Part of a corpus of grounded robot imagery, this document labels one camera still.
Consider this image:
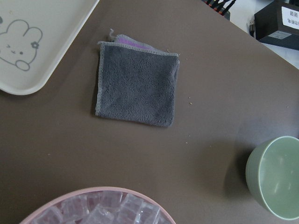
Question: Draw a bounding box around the grey folded cloth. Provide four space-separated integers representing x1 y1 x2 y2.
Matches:
95 30 179 127

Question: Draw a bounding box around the pink bowl of ice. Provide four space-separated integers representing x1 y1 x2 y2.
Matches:
22 187 175 224

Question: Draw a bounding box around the beige rabbit tray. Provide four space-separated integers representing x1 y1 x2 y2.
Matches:
0 0 98 95

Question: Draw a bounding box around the green bowl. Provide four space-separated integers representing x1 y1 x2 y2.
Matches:
245 136 299 220

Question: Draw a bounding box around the black power box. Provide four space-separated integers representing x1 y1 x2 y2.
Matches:
254 0 299 50

